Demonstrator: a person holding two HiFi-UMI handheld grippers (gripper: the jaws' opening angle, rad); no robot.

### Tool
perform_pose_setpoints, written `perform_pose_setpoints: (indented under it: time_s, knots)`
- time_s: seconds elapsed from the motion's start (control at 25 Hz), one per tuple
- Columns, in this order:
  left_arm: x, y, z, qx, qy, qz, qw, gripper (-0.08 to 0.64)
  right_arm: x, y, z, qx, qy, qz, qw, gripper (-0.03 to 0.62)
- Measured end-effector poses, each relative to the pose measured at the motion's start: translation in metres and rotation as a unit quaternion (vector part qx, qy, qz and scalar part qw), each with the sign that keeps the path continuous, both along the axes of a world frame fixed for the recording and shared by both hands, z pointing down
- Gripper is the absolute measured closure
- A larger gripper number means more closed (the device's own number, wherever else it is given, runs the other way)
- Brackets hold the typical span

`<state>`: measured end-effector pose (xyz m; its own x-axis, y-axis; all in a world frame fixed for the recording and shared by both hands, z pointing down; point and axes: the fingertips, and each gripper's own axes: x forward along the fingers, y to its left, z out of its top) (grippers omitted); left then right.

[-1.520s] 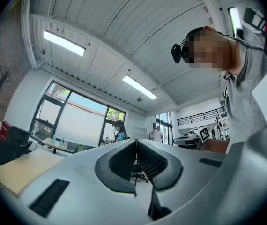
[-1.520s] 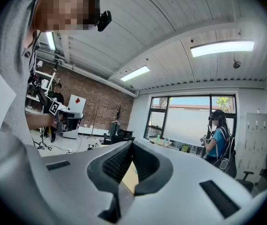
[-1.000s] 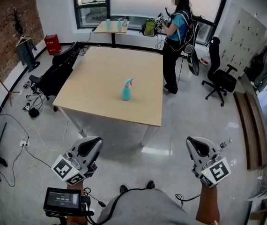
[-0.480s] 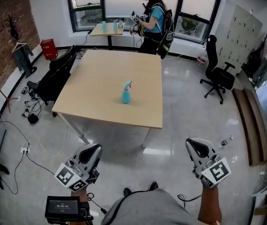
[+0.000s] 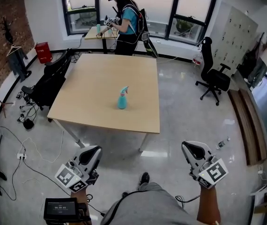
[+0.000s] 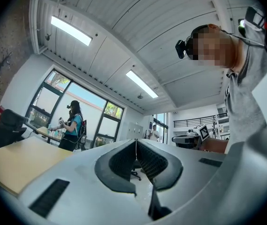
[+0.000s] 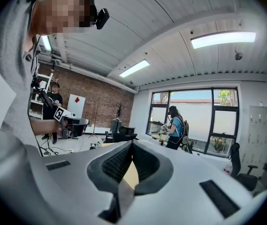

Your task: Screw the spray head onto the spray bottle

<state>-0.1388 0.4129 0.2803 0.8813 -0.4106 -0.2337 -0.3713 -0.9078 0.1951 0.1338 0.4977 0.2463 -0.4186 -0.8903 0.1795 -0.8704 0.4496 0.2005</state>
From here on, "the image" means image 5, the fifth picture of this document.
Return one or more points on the person's black shoe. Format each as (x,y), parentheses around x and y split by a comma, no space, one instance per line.
(144,178)

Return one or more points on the red box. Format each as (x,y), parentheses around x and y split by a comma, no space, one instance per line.
(43,53)

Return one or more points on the clear water jug red label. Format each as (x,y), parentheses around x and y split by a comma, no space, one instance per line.
(198,58)

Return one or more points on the black pouch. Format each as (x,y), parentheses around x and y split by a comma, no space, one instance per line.
(28,124)

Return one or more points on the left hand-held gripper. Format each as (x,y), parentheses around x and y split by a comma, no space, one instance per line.
(65,176)

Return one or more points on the black monitor screen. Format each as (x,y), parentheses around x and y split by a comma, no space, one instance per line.
(59,208)

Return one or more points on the black office chair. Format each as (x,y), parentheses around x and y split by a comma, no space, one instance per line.
(215,78)
(51,78)

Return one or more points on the small wooden desk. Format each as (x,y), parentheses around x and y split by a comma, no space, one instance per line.
(93,33)

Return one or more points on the white metal rack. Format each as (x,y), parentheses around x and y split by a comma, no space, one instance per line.
(264,191)

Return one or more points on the stack of wooden planks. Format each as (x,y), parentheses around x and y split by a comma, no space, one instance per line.
(248,125)

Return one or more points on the teal spray bottle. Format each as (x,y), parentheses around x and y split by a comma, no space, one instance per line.
(121,103)

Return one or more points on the person's grey shirt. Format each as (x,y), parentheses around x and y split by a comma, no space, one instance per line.
(147,205)

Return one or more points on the person's left forearm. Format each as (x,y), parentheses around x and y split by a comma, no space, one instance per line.
(82,196)

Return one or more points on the person's right forearm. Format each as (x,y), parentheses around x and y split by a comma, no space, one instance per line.
(208,205)

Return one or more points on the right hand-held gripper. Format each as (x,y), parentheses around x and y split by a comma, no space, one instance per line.
(214,172)

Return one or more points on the white locker cabinet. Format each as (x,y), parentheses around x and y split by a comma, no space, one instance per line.
(236,36)

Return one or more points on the white power strip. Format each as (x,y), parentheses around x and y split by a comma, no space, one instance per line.
(21,156)

